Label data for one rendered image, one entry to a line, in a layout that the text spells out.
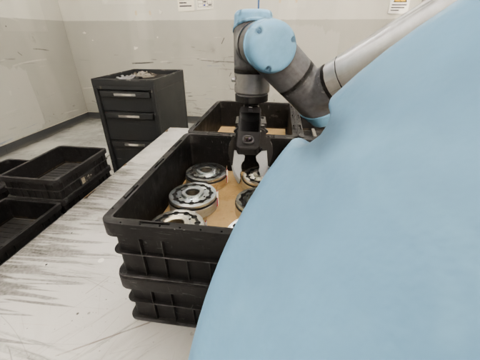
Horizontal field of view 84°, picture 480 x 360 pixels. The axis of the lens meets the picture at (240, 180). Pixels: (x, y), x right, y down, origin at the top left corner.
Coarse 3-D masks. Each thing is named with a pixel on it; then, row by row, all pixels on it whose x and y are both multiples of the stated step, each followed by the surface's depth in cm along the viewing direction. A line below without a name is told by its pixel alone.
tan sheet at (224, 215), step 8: (232, 176) 71; (232, 184) 68; (240, 184) 68; (224, 192) 64; (232, 192) 64; (224, 200) 61; (232, 200) 61; (168, 208) 58; (224, 208) 58; (232, 208) 58; (208, 216) 56; (216, 216) 56; (224, 216) 56; (232, 216) 56; (208, 224) 53; (216, 224) 53; (224, 224) 53
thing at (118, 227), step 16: (176, 144) 65; (160, 160) 56; (144, 176) 50; (128, 192) 45; (112, 208) 41; (112, 224) 38; (128, 224) 37; (144, 224) 37; (160, 224) 37; (176, 224) 37; (192, 224) 37; (160, 240) 38; (176, 240) 37; (192, 240) 37; (208, 240) 36; (224, 240) 36
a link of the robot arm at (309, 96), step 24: (432, 0) 32; (456, 0) 30; (408, 24) 34; (360, 48) 39; (384, 48) 36; (312, 72) 45; (336, 72) 42; (288, 96) 48; (312, 96) 46; (312, 120) 50
